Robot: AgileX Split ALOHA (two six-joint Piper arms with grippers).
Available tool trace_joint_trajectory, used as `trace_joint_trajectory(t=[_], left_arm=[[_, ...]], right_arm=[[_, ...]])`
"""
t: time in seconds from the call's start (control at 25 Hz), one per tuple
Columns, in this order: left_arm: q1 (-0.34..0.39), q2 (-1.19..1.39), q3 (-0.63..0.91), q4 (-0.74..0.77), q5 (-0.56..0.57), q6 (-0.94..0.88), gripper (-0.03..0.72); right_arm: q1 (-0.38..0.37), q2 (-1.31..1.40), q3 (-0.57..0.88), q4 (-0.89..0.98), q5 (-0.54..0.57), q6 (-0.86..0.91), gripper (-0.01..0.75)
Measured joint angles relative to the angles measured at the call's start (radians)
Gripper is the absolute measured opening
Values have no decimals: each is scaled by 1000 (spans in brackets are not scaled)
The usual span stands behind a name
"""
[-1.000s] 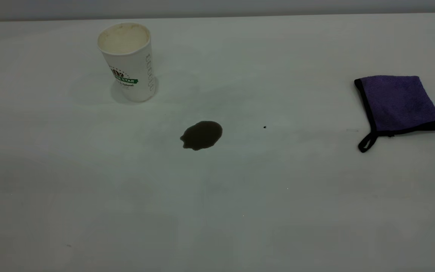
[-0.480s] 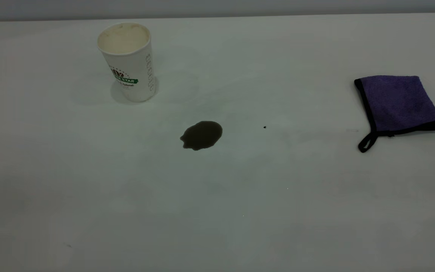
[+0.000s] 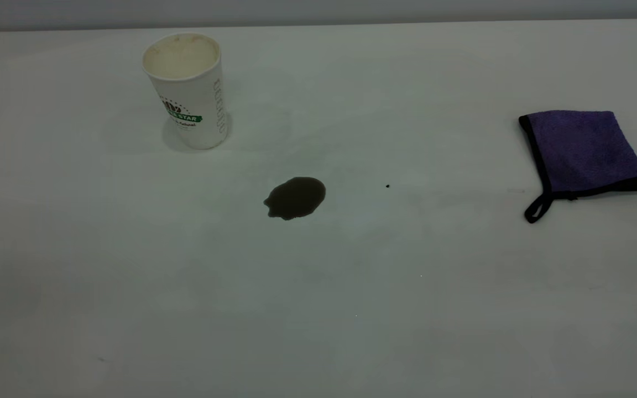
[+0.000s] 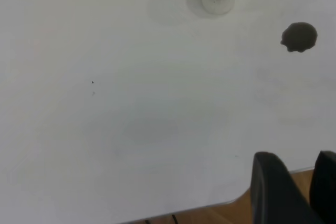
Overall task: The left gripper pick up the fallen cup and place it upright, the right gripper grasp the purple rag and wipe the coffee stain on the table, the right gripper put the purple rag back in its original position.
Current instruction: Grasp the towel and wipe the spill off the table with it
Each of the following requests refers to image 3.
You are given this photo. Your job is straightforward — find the purple cloth with black trim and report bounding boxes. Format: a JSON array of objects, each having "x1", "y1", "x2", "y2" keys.
[{"x1": 518, "y1": 109, "x2": 637, "y2": 224}]

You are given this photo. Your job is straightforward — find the white paper coffee cup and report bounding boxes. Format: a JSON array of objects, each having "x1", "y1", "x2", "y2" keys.
[{"x1": 142, "y1": 33, "x2": 231, "y2": 150}]

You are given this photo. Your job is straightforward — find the dark brown coffee spill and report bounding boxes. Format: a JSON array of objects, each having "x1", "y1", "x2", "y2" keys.
[{"x1": 264, "y1": 176, "x2": 327, "y2": 221}]

